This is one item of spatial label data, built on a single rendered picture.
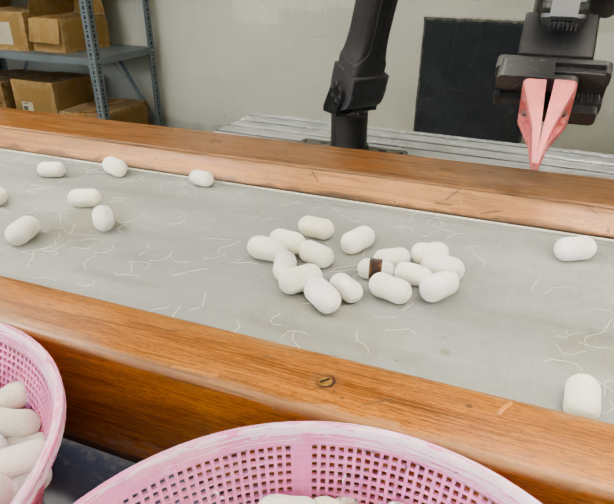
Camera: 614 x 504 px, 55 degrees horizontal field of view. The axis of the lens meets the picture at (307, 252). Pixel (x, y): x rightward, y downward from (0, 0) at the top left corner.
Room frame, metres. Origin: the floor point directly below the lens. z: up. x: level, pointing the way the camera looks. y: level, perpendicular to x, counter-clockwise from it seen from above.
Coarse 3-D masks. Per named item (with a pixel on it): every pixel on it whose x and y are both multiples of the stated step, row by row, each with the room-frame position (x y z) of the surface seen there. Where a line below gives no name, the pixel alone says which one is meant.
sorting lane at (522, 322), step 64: (64, 192) 0.64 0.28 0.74; (128, 192) 0.64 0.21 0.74; (192, 192) 0.64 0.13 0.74; (256, 192) 0.64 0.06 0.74; (0, 256) 0.48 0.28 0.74; (64, 256) 0.48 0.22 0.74; (128, 256) 0.48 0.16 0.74; (192, 256) 0.48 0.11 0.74; (512, 256) 0.48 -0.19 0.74; (192, 320) 0.37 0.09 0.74; (256, 320) 0.37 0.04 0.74; (320, 320) 0.37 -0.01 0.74; (384, 320) 0.37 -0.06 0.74; (448, 320) 0.37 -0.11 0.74; (512, 320) 0.37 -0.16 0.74; (576, 320) 0.37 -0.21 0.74; (512, 384) 0.30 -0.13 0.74
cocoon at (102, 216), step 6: (96, 210) 0.54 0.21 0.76; (102, 210) 0.54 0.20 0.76; (108, 210) 0.54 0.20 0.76; (96, 216) 0.53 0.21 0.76; (102, 216) 0.53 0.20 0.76; (108, 216) 0.53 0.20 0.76; (96, 222) 0.52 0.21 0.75; (102, 222) 0.52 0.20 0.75; (108, 222) 0.53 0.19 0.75; (114, 222) 0.53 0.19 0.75; (96, 228) 0.53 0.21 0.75; (102, 228) 0.52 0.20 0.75; (108, 228) 0.53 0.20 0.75
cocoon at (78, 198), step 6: (72, 192) 0.59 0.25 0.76; (78, 192) 0.59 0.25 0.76; (84, 192) 0.59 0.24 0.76; (90, 192) 0.59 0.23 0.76; (96, 192) 0.59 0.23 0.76; (72, 198) 0.59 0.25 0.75; (78, 198) 0.59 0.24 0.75; (84, 198) 0.59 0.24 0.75; (90, 198) 0.59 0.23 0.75; (96, 198) 0.59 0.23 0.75; (72, 204) 0.59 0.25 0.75; (78, 204) 0.59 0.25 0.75; (84, 204) 0.59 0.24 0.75; (90, 204) 0.59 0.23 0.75; (96, 204) 0.59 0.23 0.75
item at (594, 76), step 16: (496, 64) 0.59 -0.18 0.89; (560, 64) 0.57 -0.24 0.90; (576, 64) 0.56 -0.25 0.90; (592, 64) 0.56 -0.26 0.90; (608, 64) 0.55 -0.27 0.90; (496, 80) 0.61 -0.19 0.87; (592, 80) 0.56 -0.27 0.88; (608, 80) 0.55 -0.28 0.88; (496, 96) 0.61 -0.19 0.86; (512, 96) 0.61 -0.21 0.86
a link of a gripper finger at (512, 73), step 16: (512, 64) 0.58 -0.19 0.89; (528, 64) 0.57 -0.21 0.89; (544, 64) 0.57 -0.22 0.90; (512, 80) 0.57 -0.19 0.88; (560, 80) 0.55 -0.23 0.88; (576, 80) 0.55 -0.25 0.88; (560, 96) 0.54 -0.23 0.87; (560, 112) 0.53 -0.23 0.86; (544, 128) 0.53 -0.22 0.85; (560, 128) 0.57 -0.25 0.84; (544, 144) 0.52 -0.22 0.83
